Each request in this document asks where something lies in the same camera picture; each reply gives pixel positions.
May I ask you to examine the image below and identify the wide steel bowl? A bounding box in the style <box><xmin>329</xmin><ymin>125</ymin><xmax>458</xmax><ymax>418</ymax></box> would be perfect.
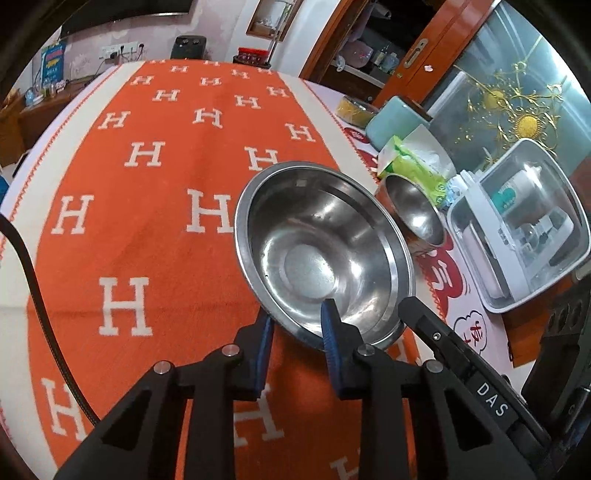
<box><xmin>235</xmin><ymin>162</ymin><xmax>416</xmax><ymax>350</ymax></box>

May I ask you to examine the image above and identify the white red printed cloth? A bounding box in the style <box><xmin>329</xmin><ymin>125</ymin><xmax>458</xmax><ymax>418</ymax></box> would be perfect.
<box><xmin>281</xmin><ymin>75</ymin><xmax>533</xmax><ymax>391</ymax></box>

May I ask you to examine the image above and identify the white sterilizer box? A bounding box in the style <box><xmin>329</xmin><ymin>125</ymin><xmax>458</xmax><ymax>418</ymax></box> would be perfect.
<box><xmin>447</xmin><ymin>139</ymin><xmax>590</xmax><ymax>313</ymax></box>

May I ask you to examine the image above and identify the steel bowl brown outside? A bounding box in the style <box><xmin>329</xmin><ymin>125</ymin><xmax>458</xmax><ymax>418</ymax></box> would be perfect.
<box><xmin>376</xmin><ymin>174</ymin><xmax>447</xmax><ymax>255</ymax></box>

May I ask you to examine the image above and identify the orange H-pattern blanket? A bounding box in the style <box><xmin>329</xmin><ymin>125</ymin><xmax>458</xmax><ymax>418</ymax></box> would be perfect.
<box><xmin>1</xmin><ymin>60</ymin><xmax>377</xmax><ymax>479</ymax></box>

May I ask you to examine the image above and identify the blue wet wipes pack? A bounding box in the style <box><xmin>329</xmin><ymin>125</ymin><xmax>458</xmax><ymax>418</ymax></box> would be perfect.
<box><xmin>442</xmin><ymin>171</ymin><xmax>472</xmax><ymax>210</ymax></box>

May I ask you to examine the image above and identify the green tissue pack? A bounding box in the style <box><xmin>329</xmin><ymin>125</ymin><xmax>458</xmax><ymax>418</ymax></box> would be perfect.
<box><xmin>378</xmin><ymin>125</ymin><xmax>456</xmax><ymax>207</ymax></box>

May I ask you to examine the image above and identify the teal tissue box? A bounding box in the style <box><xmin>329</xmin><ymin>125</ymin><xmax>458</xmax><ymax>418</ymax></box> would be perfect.
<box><xmin>366</xmin><ymin>96</ymin><xmax>432</xmax><ymax>151</ymax></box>

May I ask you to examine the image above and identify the yellow round tin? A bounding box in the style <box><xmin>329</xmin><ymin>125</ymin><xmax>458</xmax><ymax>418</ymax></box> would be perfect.
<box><xmin>335</xmin><ymin>96</ymin><xmax>380</xmax><ymax>129</ymax></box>

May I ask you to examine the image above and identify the blue poster box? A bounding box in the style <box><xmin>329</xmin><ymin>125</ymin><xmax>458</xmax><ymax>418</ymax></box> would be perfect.
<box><xmin>40</xmin><ymin>42</ymin><xmax>66</xmax><ymax>88</ymax></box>

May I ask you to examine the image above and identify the black heater device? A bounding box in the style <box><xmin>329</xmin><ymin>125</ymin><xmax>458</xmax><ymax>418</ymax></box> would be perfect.
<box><xmin>170</xmin><ymin>35</ymin><xmax>206</xmax><ymax>60</ymax></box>

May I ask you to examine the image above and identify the black television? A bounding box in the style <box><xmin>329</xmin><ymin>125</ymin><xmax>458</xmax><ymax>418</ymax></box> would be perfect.
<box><xmin>61</xmin><ymin>0</ymin><xmax>192</xmax><ymax>37</ymax></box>

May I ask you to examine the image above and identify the black cable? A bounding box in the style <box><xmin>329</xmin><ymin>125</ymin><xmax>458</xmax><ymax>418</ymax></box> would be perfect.
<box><xmin>0</xmin><ymin>213</ymin><xmax>102</xmax><ymax>428</ymax></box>

